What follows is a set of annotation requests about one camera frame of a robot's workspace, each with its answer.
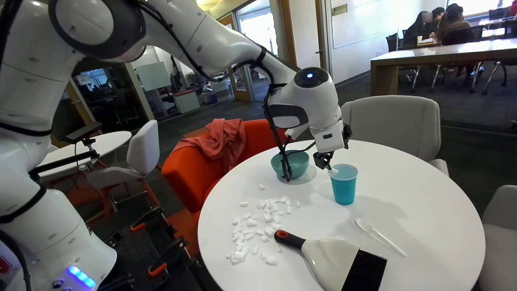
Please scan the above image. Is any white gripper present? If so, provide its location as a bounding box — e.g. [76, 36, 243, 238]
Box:
[310, 119, 349, 172]

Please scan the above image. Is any teal plastic cup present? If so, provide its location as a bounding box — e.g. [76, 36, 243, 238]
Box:
[328, 162, 361, 208]

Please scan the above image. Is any teal bowl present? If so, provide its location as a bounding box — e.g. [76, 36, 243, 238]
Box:
[270, 149, 312, 185]

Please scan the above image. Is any grey upholstered chair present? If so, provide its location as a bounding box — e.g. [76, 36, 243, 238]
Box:
[340, 94, 453, 178]
[475, 183, 517, 291]

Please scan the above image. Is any clear plastic spoon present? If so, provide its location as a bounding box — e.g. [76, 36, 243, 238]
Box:
[354, 217, 411, 261]

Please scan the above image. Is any white dustpan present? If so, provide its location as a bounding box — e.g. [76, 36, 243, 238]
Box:
[273, 229, 361, 291]

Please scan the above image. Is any white foam pieces pile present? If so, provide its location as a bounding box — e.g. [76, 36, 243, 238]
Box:
[225, 196, 304, 267]

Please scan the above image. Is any flat black phone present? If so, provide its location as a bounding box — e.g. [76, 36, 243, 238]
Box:
[340, 250, 390, 291]

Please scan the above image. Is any black mesh office chair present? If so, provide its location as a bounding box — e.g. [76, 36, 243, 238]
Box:
[385, 31, 404, 54]

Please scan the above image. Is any orange armchair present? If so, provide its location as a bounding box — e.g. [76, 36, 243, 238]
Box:
[160, 117, 288, 256]

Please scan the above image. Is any seated person in black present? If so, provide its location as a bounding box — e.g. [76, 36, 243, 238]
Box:
[403, 10, 433, 51]

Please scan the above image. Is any long wooden conference table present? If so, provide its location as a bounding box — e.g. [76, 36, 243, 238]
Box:
[370, 38, 517, 98]

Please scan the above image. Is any seated person in grey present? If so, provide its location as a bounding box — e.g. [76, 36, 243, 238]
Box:
[428, 6, 448, 39]

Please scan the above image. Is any white shell chair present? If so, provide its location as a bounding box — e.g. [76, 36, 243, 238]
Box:
[86, 119, 162, 191]

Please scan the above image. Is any seated person in maroon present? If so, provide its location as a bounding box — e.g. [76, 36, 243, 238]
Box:
[440, 2, 478, 48]

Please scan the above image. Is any small white side table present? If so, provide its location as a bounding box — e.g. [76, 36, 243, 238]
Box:
[34, 128, 134, 183]

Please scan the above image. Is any dark monitor screen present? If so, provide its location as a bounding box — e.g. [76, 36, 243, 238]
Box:
[73, 65, 112, 93]

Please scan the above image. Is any black mounting bar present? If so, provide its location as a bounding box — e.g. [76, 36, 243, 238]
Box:
[31, 149, 102, 177]

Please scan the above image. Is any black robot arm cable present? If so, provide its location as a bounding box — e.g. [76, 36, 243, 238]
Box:
[136, 0, 320, 185]

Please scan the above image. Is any small wall sign plate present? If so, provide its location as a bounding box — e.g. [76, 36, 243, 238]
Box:
[330, 2, 351, 18]

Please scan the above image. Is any black clamp with orange handle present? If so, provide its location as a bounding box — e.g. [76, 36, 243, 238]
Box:
[128, 206, 180, 240]
[144, 242, 189, 284]

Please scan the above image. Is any black camera device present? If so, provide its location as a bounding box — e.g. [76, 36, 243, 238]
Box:
[63, 122, 104, 146]

